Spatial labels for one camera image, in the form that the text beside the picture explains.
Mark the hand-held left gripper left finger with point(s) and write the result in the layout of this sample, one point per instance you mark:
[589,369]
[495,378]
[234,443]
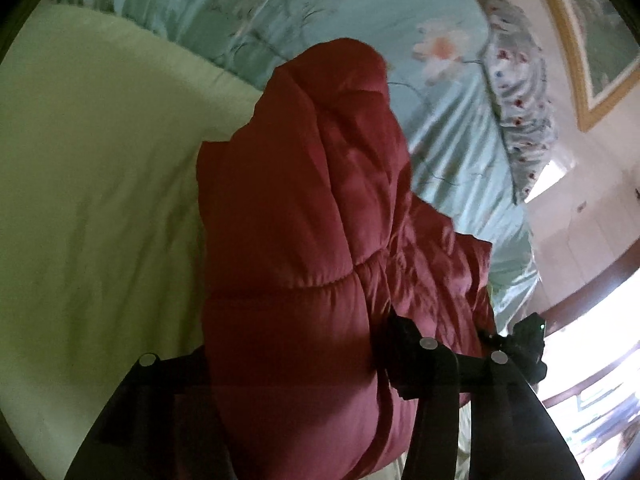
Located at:
[145,410]

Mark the white floral pillow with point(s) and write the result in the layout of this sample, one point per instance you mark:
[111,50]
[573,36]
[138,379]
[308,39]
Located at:
[522,100]

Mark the teal floral quilt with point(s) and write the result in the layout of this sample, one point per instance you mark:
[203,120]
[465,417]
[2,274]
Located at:
[450,135]

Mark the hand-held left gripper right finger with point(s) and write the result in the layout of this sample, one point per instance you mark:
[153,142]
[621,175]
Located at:
[402,340]

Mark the wooden framed window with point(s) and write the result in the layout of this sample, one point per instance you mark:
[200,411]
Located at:
[605,360]

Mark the gold framed wall picture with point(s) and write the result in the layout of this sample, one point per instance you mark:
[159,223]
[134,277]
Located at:
[580,45]

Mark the red quilted jacket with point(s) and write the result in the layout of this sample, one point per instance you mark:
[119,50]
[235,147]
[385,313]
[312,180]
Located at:
[310,220]

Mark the light green blanket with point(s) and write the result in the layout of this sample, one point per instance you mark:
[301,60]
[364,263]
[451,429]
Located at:
[100,185]

